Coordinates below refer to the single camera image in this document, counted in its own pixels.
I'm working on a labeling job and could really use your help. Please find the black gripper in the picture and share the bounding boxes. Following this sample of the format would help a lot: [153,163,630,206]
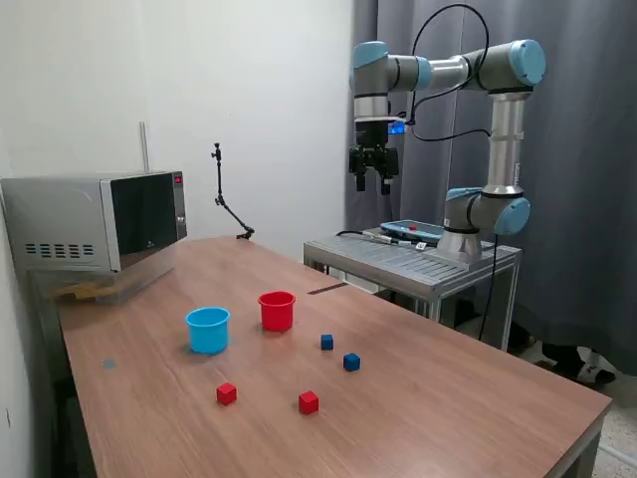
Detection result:
[348,120,399,195]

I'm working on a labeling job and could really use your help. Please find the blue teach pendant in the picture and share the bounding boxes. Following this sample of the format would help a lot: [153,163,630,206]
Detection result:
[379,219,445,244]

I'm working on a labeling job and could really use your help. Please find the grey metal robot stand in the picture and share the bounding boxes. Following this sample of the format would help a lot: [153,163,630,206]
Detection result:
[303,229,524,353]

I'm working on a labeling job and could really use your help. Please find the grey curtain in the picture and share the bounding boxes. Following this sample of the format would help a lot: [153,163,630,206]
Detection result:
[344,0,637,377]

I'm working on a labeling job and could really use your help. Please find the blue plastic cup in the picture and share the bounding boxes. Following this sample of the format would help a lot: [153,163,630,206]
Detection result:
[184,306,232,356]

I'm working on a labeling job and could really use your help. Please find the person's foot in sandal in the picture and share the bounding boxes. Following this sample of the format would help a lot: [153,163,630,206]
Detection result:
[539,343,618,385]

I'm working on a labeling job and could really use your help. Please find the silver microwave oven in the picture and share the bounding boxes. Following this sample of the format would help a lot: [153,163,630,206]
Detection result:
[0,169,189,275]

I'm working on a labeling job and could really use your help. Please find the wooden blocks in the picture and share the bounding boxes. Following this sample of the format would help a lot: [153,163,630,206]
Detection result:
[52,282,101,303]

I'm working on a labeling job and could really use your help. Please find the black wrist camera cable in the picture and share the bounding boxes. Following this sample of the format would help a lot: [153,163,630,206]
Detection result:
[405,3,494,143]

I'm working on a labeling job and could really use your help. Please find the black pendant cable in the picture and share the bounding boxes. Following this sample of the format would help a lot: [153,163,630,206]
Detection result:
[334,228,419,246]

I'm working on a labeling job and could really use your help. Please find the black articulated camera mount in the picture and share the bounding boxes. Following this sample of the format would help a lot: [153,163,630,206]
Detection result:
[209,141,256,241]

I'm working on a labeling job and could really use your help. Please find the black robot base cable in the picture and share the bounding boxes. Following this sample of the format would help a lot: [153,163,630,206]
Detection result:
[477,231,501,344]

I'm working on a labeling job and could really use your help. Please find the white wall pipe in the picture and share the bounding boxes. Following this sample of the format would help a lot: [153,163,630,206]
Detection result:
[138,120,150,173]

